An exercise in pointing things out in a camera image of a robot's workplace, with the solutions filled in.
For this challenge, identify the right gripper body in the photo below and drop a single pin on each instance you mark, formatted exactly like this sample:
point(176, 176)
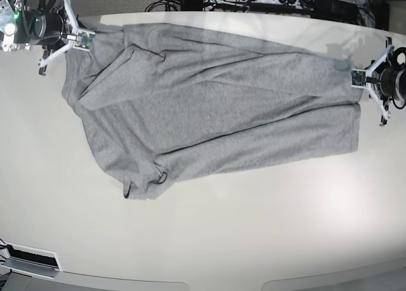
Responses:
point(44, 28)

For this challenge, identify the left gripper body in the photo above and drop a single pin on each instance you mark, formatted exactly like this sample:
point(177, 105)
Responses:
point(391, 83)

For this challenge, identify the grey t-shirt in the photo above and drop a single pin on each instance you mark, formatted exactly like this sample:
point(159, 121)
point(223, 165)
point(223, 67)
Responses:
point(163, 103)

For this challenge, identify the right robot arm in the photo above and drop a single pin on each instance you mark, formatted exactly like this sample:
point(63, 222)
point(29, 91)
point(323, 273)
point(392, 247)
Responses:
point(9, 20)

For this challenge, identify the black power adapter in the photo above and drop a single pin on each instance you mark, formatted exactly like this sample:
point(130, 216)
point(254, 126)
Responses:
point(335, 10)

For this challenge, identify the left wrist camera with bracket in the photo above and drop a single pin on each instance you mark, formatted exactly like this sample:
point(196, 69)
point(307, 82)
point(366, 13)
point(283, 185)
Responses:
point(371, 80)

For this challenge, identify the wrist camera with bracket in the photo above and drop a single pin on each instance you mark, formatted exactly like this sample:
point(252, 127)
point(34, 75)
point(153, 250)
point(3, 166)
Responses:
point(80, 38)
point(371, 80)

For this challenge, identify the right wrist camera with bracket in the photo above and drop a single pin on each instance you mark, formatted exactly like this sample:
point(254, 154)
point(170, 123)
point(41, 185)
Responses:
point(80, 38)

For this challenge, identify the grey cable tray box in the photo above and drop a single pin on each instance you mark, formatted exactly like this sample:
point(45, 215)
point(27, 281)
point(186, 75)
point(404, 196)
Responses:
point(30, 261)

